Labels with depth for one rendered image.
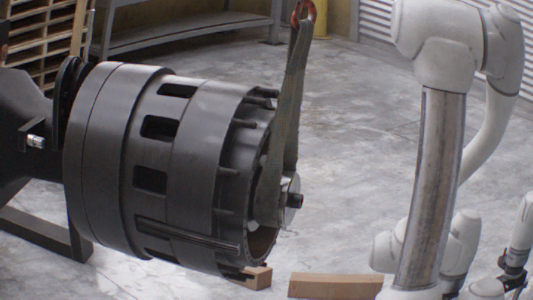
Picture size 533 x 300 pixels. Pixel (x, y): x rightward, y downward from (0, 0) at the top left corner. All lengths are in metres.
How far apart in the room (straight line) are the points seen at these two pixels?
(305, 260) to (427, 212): 2.74
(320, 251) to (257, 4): 5.06
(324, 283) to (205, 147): 1.58
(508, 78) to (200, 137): 1.04
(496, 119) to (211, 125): 0.94
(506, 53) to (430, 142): 0.26
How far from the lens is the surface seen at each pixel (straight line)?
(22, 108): 2.87
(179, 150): 2.45
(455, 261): 2.01
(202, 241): 2.45
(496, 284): 1.79
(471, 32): 1.63
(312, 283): 3.91
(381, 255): 1.96
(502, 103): 1.74
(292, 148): 2.65
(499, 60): 1.66
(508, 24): 1.65
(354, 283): 3.91
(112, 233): 2.60
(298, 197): 2.61
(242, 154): 2.47
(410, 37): 1.62
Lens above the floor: 1.75
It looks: 16 degrees down
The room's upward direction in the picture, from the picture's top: 5 degrees clockwise
